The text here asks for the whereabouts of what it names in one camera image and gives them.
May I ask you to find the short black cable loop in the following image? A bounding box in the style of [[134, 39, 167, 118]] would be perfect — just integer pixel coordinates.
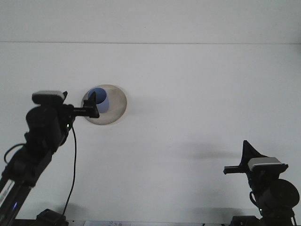
[[4, 143, 25, 163]]

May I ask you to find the pale round plate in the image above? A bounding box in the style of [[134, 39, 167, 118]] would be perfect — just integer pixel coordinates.
[[81, 84, 128, 125]]

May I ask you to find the pale blue cup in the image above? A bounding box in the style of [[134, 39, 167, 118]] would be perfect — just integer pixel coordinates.
[[87, 87, 110, 113]]

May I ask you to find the long black arm cable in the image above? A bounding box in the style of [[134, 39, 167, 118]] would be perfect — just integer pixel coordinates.
[[61, 124, 77, 216]]

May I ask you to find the white printed paper sheet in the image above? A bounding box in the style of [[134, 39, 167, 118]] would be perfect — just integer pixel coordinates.
[[84, 220, 132, 226]]

